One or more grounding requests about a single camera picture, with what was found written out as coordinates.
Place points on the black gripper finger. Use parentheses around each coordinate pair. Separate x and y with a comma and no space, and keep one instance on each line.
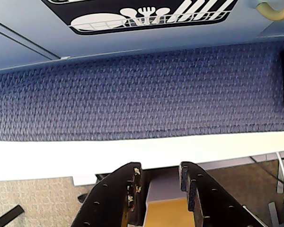
(210,203)
(109,201)

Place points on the blue door with dish-rack sticker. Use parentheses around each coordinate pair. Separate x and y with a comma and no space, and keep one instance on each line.
(156,42)

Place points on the light blue toy kitchen cabinet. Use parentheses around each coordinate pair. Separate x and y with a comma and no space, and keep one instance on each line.
(4,52)

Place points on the black chair leg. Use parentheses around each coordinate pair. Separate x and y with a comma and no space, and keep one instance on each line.
(10,213)

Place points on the blue woven cloth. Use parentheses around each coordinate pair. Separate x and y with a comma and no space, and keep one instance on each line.
(137,94)

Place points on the black under-table bracket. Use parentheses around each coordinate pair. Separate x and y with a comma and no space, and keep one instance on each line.
(90,186)

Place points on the yellow and grey pedestal box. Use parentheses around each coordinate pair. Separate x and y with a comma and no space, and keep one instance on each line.
(165,210)

